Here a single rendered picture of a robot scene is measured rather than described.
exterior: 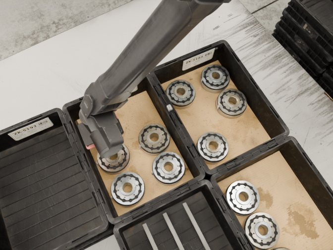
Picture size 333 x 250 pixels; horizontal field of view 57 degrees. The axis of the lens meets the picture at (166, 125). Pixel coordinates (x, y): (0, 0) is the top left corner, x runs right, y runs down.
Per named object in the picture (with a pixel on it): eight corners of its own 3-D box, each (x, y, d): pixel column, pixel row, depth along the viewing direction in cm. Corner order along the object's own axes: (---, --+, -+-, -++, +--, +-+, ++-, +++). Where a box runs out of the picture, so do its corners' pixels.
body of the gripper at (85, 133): (123, 132, 82) (119, 124, 74) (87, 148, 80) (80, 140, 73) (114, 111, 83) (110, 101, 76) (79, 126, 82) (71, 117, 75)
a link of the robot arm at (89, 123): (95, 96, 70) (73, 107, 69) (109, 120, 69) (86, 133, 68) (101, 107, 77) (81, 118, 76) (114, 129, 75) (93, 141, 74)
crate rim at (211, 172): (147, 73, 102) (147, 69, 100) (223, 42, 108) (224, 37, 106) (206, 178, 89) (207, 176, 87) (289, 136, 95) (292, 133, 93)
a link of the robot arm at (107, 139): (120, 85, 69) (86, 91, 64) (144, 126, 66) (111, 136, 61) (102, 113, 78) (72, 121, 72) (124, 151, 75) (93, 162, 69)
